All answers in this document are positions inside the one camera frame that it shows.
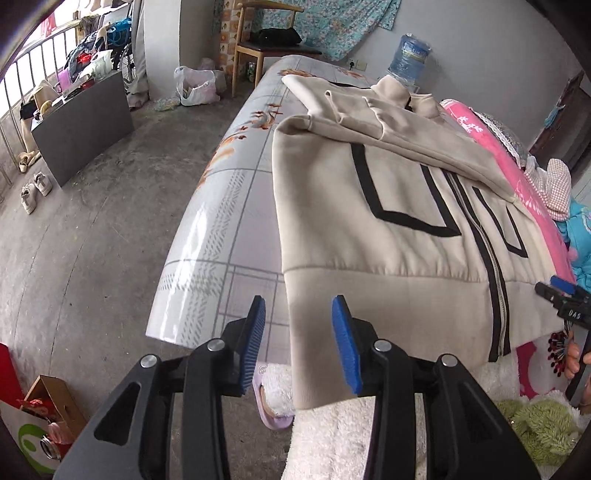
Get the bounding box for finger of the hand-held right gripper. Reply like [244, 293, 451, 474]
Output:
[549, 275, 578, 296]
[534, 282, 562, 308]

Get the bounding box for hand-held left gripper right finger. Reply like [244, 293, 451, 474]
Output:
[331, 295, 541, 480]

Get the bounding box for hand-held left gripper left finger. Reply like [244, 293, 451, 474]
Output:
[53, 294, 267, 480]

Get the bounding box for beige jacket with black trim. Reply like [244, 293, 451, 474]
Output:
[270, 74, 578, 411]

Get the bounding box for pile of clothes and bags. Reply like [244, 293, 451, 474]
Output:
[65, 23, 116, 88]

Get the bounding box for person's right hand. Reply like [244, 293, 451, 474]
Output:
[564, 342, 591, 409]

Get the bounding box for blue printed quilt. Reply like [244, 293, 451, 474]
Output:
[556, 198, 591, 287]

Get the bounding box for pink floral blanket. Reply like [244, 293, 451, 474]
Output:
[438, 98, 583, 402]

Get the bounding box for purple slipper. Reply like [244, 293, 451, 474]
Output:
[252, 362, 296, 431]

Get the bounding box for white fluffy rug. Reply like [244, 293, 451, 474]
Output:
[281, 362, 527, 480]

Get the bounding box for pink checked garment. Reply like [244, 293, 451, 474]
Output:
[536, 158, 572, 217]

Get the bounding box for bed with floral sheet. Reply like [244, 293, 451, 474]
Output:
[145, 54, 416, 365]

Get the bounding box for green plush toy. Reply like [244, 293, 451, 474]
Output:
[496, 399, 585, 467]

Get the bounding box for brown wooden door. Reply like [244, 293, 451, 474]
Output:
[529, 69, 585, 171]

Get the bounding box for floral pillow with lace trim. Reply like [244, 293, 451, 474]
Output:
[471, 111, 532, 167]

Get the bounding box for cardboard box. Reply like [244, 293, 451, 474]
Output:
[23, 375, 88, 446]

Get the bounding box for white and green bag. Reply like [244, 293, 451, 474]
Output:
[0, 399, 61, 476]

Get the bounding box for white plastic bag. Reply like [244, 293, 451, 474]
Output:
[174, 66, 221, 107]

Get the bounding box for blue water jug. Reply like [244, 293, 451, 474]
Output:
[388, 33, 432, 88]

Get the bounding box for grey board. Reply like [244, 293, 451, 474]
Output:
[31, 69, 134, 188]

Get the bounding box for wooden chair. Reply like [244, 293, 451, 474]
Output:
[231, 0, 324, 97]

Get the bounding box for wheelchair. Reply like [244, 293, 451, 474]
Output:
[108, 18, 139, 86]

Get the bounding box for black bag on chair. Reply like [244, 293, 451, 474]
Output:
[250, 28, 304, 47]

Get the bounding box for orange patterned cabinet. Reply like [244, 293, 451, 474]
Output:
[217, 0, 241, 70]

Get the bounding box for blue floral hanging cloth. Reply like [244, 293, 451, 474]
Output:
[265, 0, 402, 63]

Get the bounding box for metal railing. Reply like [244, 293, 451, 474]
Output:
[0, 25, 86, 185]

